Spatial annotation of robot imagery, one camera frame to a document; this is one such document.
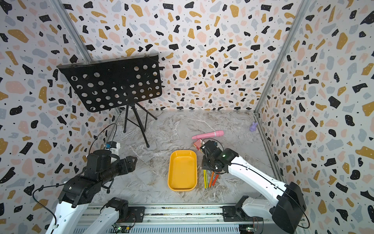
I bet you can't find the orange hex key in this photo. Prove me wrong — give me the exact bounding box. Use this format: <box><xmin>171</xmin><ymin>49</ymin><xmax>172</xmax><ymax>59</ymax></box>
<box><xmin>208</xmin><ymin>172</ymin><xmax>214</xmax><ymax>188</ymax></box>

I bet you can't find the red hex key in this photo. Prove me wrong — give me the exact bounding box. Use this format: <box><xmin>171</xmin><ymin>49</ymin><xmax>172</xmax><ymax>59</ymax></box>
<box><xmin>211</xmin><ymin>174</ymin><xmax>219</xmax><ymax>187</ymax></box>

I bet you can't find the yellow hex key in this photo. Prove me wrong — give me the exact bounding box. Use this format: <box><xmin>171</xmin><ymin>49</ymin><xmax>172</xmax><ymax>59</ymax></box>
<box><xmin>203</xmin><ymin>170</ymin><xmax>208</xmax><ymax>192</ymax></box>

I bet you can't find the yellow plastic storage box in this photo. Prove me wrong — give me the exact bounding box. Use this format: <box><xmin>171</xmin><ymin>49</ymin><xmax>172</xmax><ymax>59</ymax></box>
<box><xmin>168</xmin><ymin>150</ymin><xmax>198</xmax><ymax>192</ymax></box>

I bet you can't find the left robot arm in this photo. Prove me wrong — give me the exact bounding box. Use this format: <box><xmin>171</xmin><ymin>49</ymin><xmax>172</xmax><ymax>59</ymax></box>
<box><xmin>46</xmin><ymin>150</ymin><xmax>137</xmax><ymax>234</ymax></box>

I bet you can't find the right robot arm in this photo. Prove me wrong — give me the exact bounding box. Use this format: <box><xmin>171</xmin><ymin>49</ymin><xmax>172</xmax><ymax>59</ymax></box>
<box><xmin>200</xmin><ymin>138</ymin><xmax>306</xmax><ymax>234</ymax></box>

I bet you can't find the pink cylindrical tube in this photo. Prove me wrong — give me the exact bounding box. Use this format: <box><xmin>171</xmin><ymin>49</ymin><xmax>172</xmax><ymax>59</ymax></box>
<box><xmin>192</xmin><ymin>130</ymin><xmax>225</xmax><ymax>139</ymax></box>

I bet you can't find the small purple toy figure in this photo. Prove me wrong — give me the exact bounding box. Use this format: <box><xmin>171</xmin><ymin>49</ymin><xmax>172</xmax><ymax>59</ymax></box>
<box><xmin>249</xmin><ymin>122</ymin><xmax>258</xmax><ymax>132</ymax></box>

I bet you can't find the black perforated music stand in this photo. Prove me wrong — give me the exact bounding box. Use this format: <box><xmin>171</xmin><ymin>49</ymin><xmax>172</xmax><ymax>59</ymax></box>
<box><xmin>57</xmin><ymin>53</ymin><xmax>162</xmax><ymax>134</ymax></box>

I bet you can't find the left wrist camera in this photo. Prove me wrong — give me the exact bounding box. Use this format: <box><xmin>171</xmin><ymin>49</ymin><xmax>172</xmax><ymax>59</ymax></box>
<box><xmin>105</xmin><ymin>141</ymin><xmax>120</xmax><ymax>156</ymax></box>

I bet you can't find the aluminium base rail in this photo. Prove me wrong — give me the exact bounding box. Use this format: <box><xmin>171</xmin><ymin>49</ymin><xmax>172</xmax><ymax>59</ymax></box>
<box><xmin>56</xmin><ymin>203</ymin><xmax>306</xmax><ymax>234</ymax></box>

